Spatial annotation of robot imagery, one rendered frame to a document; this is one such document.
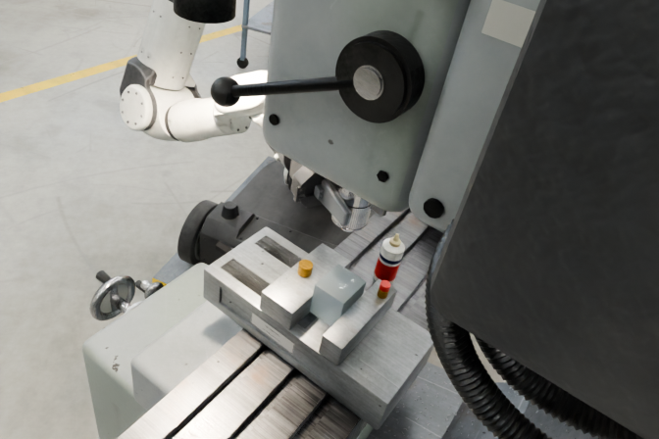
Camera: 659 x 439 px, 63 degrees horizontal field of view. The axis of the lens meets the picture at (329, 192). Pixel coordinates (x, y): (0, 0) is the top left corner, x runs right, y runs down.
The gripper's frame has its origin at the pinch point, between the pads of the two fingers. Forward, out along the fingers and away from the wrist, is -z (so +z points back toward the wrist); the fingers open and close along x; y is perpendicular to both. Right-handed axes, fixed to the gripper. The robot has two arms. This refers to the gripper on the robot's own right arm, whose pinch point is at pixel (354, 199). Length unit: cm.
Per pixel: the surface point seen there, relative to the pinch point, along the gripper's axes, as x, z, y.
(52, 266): -33, 127, 126
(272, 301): -7.4, 3.4, 19.8
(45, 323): -39, 99, 125
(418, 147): -4.5, -11.9, -16.5
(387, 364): 4.7, -10.5, 23.2
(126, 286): -19, 49, 60
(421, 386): 16.0, -10.0, 37.0
